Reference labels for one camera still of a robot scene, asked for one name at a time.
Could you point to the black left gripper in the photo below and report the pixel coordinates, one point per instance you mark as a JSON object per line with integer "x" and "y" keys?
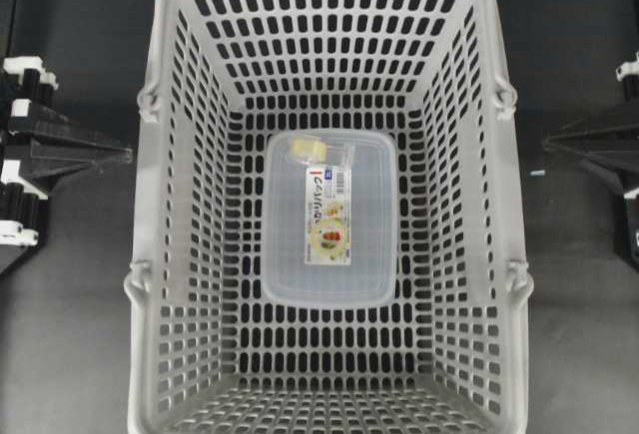
{"x": 27, "y": 88}

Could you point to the grey plastic shopping basket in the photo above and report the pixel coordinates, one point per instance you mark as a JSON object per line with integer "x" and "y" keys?
{"x": 210, "y": 353}

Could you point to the clear plastic food container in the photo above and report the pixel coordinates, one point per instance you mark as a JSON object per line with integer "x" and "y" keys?
{"x": 330, "y": 234}

